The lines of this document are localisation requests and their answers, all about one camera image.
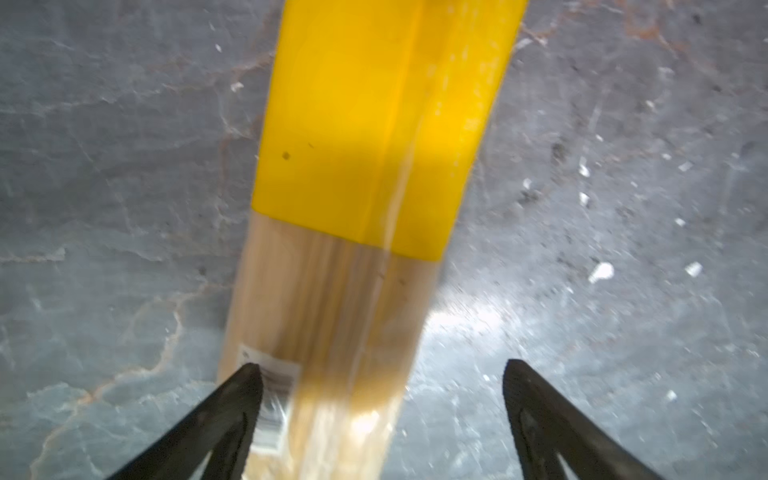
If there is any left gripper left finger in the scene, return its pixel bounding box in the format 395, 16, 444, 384
111, 363, 264, 479

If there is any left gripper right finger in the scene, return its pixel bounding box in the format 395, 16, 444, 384
502, 359, 660, 480

